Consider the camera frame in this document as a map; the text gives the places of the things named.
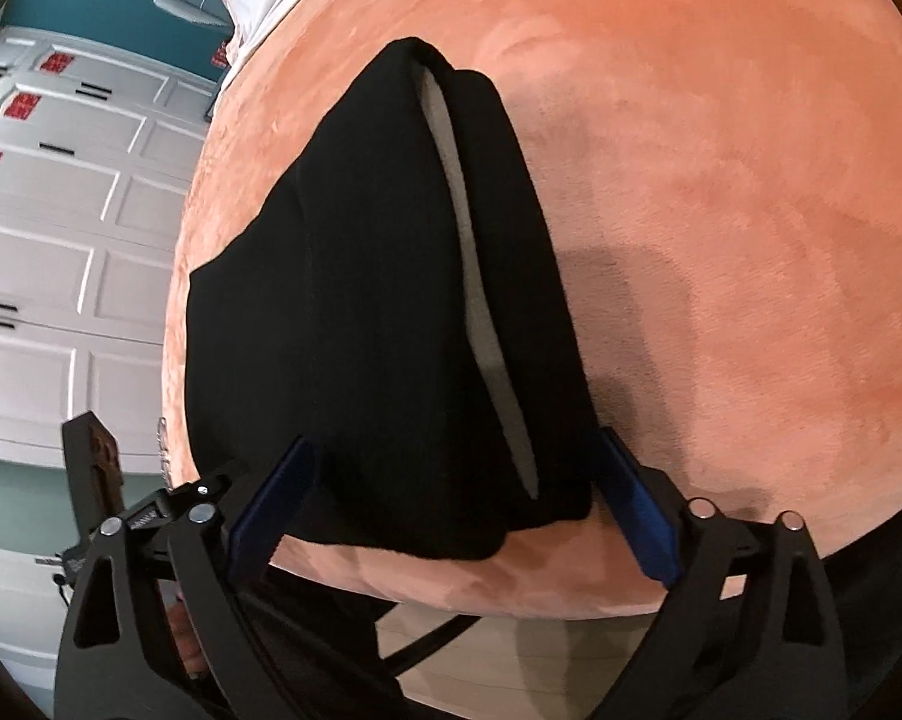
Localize black pants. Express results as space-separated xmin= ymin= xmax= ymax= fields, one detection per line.
xmin=183 ymin=37 xmax=598 ymax=563

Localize black cable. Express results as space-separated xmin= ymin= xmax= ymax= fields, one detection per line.
xmin=382 ymin=613 xmax=483 ymax=677

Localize white panelled wardrobe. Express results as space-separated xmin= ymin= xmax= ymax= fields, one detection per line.
xmin=0 ymin=24 xmax=231 ymax=477

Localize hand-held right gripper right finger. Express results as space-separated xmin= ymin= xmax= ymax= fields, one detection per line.
xmin=593 ymin=427 xmax=864 ymax=720

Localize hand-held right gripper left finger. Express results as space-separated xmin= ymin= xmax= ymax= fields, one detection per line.
xmin=53 ymin=435 xmax=324 ymax=720

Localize person's left hand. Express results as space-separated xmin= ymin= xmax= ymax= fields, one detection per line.
xmin=170 ymin=600 xmax=212 ymax=680

